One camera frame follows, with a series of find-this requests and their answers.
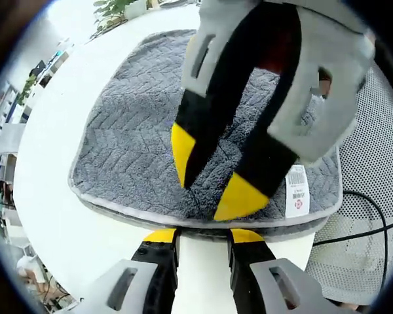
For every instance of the grey towel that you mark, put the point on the grey towel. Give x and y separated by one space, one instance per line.
127 140

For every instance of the white mesh chair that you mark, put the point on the white mesh chair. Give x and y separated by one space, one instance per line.
373 147

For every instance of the potted green plant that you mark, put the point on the potted green plant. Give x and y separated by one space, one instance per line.
114 10

